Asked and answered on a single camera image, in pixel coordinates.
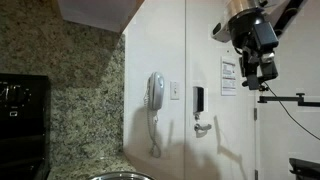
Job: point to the black door keypad lock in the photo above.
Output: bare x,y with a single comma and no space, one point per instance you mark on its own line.
200,99

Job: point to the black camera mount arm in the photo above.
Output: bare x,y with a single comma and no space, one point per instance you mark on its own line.
283,98

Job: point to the black kitchen stove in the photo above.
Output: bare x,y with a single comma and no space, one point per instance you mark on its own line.
20,133

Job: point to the white door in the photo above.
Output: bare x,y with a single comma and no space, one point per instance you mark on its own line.
233,140

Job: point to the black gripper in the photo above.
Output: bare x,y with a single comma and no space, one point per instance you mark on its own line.
241,30

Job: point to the small silver deadbolt knob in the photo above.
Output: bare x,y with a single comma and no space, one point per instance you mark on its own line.
197,116

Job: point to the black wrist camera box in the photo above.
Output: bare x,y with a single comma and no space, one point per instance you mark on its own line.
265,35

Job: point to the metal door hinge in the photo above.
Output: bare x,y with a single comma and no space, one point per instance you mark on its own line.
256,175
255,114

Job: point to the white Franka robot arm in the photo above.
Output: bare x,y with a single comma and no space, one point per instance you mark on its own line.
240,5

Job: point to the white paper door notice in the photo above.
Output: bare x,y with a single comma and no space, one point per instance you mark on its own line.
228,80

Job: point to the white wall telephone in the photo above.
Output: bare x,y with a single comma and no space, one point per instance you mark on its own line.
156,90

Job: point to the granite topped base cabinet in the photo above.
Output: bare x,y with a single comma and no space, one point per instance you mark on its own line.
83,170

